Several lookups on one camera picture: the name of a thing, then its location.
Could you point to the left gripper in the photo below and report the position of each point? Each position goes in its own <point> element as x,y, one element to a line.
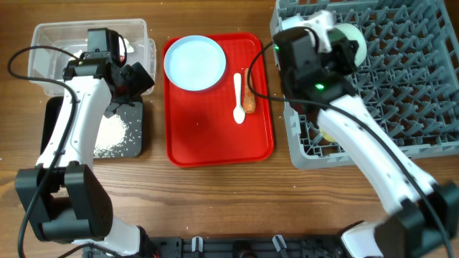
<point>140,79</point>

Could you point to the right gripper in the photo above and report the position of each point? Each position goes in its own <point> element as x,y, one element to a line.
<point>344,61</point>

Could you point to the green bowl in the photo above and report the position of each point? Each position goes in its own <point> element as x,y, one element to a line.
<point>352,33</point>

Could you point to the white napkin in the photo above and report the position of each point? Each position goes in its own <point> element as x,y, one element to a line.
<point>128,46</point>

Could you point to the white rice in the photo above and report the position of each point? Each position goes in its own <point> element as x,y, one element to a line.
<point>119,137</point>

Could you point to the large light blue plate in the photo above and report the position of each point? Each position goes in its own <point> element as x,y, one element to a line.
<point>194,63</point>

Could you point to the yellow plastic cup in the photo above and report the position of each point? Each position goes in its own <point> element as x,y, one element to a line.
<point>326,136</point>

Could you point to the orange carrot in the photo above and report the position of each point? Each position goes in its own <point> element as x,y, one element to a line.
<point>249,104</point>

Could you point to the white plastic spoon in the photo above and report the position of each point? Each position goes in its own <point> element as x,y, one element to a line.
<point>238,112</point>

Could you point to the light blue bowl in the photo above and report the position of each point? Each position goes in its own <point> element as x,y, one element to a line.
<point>295,21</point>

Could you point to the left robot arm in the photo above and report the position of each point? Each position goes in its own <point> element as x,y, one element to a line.
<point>63,200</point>

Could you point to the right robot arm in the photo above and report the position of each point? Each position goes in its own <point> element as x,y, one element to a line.
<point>422,215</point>

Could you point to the grey dishwasher rack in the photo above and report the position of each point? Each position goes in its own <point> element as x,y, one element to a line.
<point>409,77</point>

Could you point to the black plastic tray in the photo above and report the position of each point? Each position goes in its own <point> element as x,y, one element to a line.
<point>52,111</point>

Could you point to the clear plastic bin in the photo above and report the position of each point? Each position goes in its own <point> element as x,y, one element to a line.
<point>58,41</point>

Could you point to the red serving tray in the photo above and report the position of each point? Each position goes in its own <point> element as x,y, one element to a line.
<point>200,128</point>

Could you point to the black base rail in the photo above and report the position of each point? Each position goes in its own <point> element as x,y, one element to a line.
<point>276,246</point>

